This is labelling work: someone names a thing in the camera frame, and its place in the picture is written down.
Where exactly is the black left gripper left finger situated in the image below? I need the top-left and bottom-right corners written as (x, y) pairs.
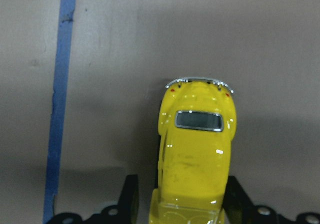
top-left (83, 175), bottom-right (139, 224)

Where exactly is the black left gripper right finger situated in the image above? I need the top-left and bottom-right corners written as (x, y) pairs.
top-left (224, 176), bottom-right (280, 224)

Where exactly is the yellow beetle toy car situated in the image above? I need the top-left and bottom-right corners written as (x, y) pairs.
top-left (148, 77), bottom-right (237, 224)

